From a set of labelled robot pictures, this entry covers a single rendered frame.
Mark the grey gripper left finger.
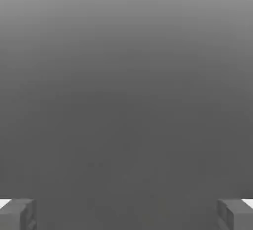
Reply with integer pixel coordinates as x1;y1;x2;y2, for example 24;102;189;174
0;198;38;230

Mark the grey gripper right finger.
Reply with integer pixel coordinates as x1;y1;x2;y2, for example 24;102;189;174
216;198;253;230

